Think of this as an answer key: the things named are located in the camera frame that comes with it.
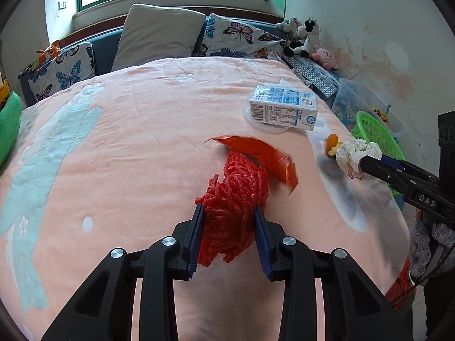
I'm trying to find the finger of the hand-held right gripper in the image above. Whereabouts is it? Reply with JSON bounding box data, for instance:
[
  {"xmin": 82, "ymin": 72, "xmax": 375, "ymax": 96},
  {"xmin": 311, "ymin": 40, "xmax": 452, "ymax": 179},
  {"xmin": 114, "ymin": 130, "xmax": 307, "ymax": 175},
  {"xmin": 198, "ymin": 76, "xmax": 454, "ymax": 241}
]
[
  {"xmin": 382, "ymin": 154, "xmax": 441, "ymax": 183},
  {"xmin": 359, "ymin": 156, "xmax": 415, "ymax": 194}
]

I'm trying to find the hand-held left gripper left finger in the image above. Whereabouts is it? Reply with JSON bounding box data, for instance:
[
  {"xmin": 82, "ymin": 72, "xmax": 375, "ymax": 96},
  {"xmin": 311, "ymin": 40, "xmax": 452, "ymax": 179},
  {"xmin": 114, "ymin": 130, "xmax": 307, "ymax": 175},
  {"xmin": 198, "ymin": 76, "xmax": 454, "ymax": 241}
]
[{"xmin": 41, "ymin": 204, "xmax": 206, "ymax": 341}]

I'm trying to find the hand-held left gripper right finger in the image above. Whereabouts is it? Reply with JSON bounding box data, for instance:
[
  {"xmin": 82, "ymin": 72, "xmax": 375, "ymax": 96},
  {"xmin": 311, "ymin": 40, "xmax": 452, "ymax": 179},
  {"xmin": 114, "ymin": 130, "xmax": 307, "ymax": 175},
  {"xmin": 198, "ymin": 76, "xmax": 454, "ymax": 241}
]
[{"xmin": 253, "ymin": 206, "xmax": 415, "ymax": 341}]

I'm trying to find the white tissue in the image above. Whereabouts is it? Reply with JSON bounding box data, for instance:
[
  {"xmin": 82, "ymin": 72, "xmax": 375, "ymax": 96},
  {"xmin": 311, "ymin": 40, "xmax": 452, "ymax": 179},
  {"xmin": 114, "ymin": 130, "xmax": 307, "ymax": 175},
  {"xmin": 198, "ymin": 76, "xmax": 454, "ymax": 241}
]
[{"xmin": 335, "ymin": 139, "xmax": 382, "ymax": 179}]

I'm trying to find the green plastic basket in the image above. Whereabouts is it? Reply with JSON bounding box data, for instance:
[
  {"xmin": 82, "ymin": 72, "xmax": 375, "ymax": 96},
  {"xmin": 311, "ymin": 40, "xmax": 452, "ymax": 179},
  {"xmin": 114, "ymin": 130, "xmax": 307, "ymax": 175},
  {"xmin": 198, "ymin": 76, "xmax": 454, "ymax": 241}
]
[{"xmin": 350, "ymin": 111, "xmax": 408, "ymax": 197}]

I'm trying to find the red foam fruit net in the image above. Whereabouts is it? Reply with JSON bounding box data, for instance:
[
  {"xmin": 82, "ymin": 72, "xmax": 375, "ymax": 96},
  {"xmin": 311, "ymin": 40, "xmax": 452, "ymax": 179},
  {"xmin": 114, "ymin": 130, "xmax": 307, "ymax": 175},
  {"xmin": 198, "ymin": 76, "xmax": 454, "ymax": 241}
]
[{"xmin": 195, "ymin": 150, "xmax": 271, "ymax": 267}]

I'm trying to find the person's right hand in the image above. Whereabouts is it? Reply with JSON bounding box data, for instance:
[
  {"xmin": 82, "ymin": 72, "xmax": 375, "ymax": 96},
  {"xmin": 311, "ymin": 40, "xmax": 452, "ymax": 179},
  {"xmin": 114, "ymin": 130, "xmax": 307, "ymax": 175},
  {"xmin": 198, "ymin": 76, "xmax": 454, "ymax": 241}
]
[{"xmin": 408, "ymin": 217, "xmax": 455, "ymax": 285}]

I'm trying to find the orange fruit peel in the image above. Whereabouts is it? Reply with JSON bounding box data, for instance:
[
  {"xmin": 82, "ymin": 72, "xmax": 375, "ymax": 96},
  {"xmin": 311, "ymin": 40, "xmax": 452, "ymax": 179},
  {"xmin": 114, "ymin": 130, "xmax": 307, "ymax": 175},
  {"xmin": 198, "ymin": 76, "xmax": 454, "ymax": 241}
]
[{"xmin": 326, "ymin": 134, "xmax": 344, "ymax": 157}]

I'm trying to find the small yellow toy vehicle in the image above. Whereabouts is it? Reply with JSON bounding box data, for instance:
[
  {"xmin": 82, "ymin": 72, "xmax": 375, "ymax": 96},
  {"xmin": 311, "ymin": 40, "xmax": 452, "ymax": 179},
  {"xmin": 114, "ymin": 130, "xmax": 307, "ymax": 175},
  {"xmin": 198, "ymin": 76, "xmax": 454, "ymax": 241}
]
[{"xmin": 370, "ymin": 104, "xmax": 392, "ymax": 121}]

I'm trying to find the clear plastic storage box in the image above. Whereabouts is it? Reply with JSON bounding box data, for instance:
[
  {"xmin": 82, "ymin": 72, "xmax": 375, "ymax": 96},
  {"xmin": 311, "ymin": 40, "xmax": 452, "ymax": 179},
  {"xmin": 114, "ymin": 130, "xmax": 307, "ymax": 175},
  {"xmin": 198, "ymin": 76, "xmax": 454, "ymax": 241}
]
[{"xmin": 330, "ymin": 78, "xmax": 406, "ymax": 143}]

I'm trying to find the red bag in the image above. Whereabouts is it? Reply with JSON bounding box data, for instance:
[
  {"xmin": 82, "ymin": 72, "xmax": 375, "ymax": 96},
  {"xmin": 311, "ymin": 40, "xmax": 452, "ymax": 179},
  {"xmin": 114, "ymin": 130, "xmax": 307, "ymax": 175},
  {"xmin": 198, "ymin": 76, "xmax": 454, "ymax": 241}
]
[{"xmin": 384, "ymin": 259, "xmax": 417, "ymax": 309}]

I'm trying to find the red foil wrapper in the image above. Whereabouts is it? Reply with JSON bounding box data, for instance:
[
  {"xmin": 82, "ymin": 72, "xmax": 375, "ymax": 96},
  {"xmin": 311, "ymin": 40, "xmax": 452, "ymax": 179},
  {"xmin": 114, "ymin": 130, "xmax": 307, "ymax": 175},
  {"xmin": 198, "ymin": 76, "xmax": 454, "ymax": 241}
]
[{"xmin": 204, "ymin": 135, "xmax": 298, "ymax": 195}]

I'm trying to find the blue white milk carton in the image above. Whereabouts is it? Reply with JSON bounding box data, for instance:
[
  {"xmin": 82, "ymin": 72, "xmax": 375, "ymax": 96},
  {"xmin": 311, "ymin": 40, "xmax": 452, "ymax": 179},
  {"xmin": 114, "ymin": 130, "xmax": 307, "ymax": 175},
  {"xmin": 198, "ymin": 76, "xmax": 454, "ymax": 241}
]
[{"xmin": 249, "ymin": 85, "xmax": 318, "ymax": 132}]

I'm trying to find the grey patterned long box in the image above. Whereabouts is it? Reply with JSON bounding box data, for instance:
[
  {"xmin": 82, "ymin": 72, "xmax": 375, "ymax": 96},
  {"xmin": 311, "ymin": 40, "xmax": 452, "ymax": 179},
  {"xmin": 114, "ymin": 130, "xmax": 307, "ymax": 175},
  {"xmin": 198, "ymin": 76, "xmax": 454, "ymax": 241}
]
[{"xmin": 282, "ymin": 55, "xmax": 340, "ymax": 98}]

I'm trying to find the pink plush toy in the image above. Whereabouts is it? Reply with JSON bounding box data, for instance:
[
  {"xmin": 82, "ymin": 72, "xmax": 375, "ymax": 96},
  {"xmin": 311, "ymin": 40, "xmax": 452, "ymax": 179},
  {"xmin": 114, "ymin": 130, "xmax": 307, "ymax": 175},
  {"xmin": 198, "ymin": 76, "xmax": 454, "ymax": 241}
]
[{"xmin": 312, "ymin": 45, "xmax": 340, "ymax": 70}]

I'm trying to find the black white cow plush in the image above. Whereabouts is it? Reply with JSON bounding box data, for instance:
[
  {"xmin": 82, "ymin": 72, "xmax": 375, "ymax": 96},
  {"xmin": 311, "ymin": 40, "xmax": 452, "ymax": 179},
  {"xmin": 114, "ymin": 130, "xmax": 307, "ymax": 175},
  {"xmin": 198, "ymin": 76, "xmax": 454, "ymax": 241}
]
[{"xmin": 283, "ymin": 17, "xmax": 320, "ymax": 57}]

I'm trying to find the grey plush toy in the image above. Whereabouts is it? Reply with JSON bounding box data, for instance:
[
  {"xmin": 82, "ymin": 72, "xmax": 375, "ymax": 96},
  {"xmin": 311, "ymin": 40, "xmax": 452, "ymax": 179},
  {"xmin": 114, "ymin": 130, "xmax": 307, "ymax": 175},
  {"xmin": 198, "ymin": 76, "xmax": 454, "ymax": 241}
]
[{"xmin": 275, "ymin": 18, "xmax": 303, "ymax": 41}]

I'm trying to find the large butterfly print pillow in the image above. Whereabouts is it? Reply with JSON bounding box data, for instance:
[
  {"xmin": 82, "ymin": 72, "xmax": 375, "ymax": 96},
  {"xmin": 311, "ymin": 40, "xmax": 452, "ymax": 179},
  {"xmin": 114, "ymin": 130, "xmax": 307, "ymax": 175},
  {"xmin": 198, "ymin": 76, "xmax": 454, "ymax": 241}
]
[{"xmin": 192, "ymin": 13, "xmax": 295, "ymax": 59}]

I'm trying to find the dark blue headboard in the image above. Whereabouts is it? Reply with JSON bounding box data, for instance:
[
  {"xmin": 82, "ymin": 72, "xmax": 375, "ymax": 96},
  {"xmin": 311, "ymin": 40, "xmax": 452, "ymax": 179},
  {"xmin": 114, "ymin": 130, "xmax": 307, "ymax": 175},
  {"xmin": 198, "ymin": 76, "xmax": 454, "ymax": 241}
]
[{"xmin": 19, "ymin": 18, "xmax": 288, "ymax": 107}]

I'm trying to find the grey pillow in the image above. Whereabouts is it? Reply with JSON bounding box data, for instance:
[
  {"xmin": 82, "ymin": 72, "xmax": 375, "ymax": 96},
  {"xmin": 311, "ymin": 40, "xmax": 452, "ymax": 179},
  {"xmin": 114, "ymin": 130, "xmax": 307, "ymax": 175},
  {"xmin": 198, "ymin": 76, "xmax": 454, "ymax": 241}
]
[{"xmin": 111, "ymin": 3, "xmax": 207, "ymax": 72}]

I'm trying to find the small butterfly print pillow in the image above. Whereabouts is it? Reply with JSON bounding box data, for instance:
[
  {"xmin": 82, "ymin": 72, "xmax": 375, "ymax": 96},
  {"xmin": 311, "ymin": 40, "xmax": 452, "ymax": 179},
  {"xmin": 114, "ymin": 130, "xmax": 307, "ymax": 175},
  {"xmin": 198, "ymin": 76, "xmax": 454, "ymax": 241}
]
[{"xmin": 28, "ymin": 41, "xmax": 96, "ymax": 102}]

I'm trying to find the green plush bowl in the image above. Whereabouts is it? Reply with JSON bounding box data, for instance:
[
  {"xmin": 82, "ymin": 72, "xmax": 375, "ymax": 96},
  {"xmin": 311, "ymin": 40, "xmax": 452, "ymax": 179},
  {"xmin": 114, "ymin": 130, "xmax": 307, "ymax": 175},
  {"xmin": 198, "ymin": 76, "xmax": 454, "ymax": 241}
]
[{"xmin": 0, "ymin": 90, "xmax": 22, "ymax": 167}]

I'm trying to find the orange fox plush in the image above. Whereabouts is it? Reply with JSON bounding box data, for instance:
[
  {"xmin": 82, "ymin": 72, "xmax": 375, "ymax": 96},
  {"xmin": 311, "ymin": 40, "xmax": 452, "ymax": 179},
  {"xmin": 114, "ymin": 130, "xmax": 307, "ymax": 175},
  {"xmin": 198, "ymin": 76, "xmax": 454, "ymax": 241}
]
[{"xmin": 35, "ymin": 40, "xmax": 62, "ymax": 66}]

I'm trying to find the yellow toy truck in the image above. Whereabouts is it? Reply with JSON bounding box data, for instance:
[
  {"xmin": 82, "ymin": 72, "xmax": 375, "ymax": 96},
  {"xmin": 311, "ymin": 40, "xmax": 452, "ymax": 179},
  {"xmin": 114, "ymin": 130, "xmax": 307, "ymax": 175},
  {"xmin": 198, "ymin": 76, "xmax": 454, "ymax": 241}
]
[{"xmin": 0, "ymin": 78, "xmax": 11, "ymax": 107}]

